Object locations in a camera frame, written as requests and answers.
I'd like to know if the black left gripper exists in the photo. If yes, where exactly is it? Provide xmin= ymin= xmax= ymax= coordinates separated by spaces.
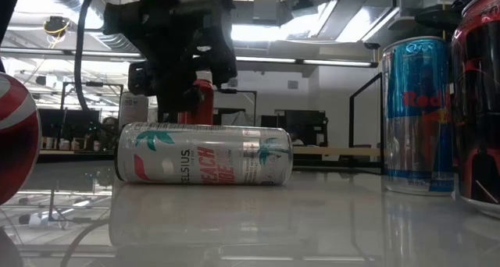
xmin=103 ymin=0 xmax=238 ymax=123

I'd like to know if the white Celsius peach can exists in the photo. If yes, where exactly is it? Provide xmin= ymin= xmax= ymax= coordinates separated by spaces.
xmin=114 ymin=121 xmax=294 ymax=187

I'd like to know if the wooden shelf with black legs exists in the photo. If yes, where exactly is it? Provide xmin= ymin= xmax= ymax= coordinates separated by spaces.
xmin=291 ymin=71 xmax=384 ymax=173

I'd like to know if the long LED light bar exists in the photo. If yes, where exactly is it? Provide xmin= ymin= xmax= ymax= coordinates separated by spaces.
xmin=0 ymin=46 xmax=379 ymax=69

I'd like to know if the person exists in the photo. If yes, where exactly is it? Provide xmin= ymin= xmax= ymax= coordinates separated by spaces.
xmin=100 ymin=116 xmax=121 ymax=151

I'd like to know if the blue silver Red Bull can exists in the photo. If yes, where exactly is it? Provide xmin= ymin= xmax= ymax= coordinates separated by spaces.
xmin=381 ymin=36 xmax=456 ymax=197

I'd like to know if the black background cabinet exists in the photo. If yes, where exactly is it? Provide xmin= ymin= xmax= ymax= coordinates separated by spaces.
xmin=260 ymin=109 xmax=329 ymax=148

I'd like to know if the black background monitor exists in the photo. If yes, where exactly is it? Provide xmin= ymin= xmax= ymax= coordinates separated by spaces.
xmin=38 ymin=108 xmax=102 ymax=151

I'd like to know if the background wooden desk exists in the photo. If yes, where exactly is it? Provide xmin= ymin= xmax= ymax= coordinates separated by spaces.
xmin=38 ymin=148 xmax=118 ymax=156

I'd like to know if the red Coca-Cola can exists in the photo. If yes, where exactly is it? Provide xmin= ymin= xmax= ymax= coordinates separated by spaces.
xmin=0 ymin=72 xmax=43 ymax=206

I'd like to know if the black background station frame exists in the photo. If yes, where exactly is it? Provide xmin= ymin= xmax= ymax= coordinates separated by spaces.
xmin=60 ymin=80 xmax=125 ymax=112
xmin=214 ymin=87 xmax=258 ymax=126

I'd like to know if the silver spiral air duct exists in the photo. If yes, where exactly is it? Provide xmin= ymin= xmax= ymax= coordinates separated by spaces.
xmin=23 ymin=0 xmax=145 ymax=53

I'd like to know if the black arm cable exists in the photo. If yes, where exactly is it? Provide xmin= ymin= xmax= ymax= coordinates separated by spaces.
xmin=73 ymin=0 xmax=103 ymax=112

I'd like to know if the black yellow cable coil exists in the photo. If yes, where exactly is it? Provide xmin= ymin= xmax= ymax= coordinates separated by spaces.
xmin=42 ymin=16 xmax=72 ymax=38

